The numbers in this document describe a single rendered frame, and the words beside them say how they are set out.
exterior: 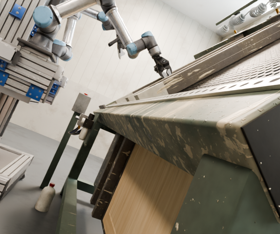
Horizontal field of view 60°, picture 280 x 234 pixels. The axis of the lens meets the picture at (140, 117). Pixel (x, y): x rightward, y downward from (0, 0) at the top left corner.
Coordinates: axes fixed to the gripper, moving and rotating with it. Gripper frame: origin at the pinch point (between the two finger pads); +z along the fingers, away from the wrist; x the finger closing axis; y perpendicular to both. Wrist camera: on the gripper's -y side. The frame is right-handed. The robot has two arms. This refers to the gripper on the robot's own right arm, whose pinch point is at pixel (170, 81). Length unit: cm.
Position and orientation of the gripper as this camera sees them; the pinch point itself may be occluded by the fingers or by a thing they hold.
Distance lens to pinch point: 162.4
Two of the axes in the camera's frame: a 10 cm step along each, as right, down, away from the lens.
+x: -8.6, 4.6, -2.0
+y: -2.4, -0.2, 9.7
